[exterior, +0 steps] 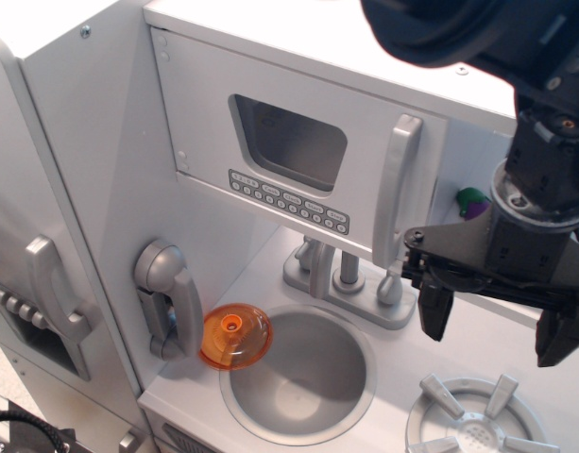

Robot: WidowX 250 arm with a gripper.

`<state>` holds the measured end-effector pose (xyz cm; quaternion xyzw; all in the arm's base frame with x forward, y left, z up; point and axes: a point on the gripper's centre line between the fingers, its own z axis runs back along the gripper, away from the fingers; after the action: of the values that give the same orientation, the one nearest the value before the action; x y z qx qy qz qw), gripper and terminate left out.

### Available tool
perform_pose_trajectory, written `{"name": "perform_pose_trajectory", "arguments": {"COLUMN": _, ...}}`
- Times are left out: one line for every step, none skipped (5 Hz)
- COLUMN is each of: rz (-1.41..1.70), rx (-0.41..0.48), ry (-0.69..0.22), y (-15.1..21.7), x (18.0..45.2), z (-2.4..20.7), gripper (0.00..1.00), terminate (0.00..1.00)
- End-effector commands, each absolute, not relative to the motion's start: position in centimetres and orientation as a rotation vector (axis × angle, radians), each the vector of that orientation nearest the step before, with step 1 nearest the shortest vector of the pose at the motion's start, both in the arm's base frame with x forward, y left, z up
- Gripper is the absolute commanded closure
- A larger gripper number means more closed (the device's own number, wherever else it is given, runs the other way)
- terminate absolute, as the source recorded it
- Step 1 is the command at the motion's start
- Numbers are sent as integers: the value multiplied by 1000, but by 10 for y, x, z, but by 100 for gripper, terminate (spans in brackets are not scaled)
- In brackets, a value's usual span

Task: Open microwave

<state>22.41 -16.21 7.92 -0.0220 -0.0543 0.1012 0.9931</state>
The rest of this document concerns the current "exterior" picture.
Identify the grey fridge door handle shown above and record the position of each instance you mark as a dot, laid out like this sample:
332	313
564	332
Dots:
43	261

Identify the grey oven handle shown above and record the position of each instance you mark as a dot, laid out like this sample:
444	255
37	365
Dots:
129	443

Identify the grey toy stove burner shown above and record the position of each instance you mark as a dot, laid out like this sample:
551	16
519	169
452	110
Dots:
468	414

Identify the grey fridge ice dispenser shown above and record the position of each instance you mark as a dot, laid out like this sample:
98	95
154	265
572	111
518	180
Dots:
31	328

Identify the grey toy faucet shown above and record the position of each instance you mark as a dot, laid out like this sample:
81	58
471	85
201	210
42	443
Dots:
374	294

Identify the purple toy eggplant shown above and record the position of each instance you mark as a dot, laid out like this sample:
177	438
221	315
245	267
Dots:
472	202

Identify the round grey sink basin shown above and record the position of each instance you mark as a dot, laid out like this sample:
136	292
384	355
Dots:
315	382

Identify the white toy kitchen cabinet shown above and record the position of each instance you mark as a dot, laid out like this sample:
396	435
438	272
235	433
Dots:
87	160

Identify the grey toy telephone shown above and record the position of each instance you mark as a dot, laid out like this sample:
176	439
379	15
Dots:
170	302

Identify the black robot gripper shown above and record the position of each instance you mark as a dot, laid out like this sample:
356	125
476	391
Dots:
514	251

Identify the orange transparent plastic lid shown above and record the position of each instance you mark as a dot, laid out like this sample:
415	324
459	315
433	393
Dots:
235	336

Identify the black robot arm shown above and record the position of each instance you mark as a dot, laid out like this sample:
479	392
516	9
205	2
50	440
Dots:
531	45

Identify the white toy microwave door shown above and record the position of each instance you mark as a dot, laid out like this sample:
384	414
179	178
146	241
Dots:
343	167

